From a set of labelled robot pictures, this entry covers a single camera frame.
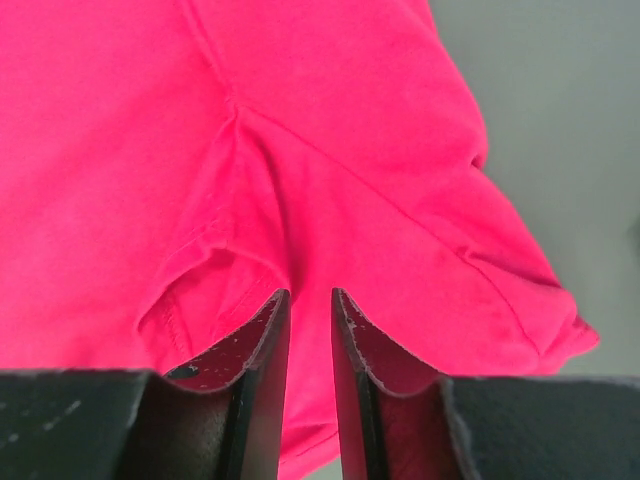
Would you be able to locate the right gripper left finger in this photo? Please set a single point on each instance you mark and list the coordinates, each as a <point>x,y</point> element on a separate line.
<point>218,416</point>

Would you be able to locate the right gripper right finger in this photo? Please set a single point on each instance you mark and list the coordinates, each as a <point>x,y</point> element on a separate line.
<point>400,419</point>

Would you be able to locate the pink t shirt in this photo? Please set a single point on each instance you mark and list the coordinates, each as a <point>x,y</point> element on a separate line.
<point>167,165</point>

